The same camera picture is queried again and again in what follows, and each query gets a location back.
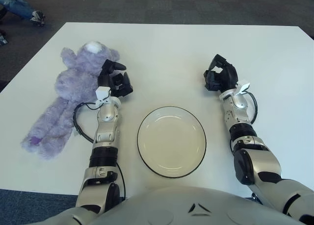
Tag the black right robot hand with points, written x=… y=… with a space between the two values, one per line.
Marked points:
x=229 y=75

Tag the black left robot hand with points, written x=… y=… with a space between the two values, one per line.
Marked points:
x=115 y=84

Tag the purple plush bear doll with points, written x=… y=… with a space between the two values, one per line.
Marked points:
x=71 y=82

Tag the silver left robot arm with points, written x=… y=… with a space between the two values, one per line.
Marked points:
x=105 y=117

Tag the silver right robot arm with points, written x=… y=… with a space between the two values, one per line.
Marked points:
x=255 y=161

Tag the white plate black rim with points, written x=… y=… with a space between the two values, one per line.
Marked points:
x=171 y=141

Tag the white black sneaker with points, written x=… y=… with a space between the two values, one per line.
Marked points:
x=38 y=16

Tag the person's leg blue jeans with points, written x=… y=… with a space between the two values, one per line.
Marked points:
x=14 y=4

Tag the grey robot torso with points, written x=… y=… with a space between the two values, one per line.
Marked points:
x=171 y=205

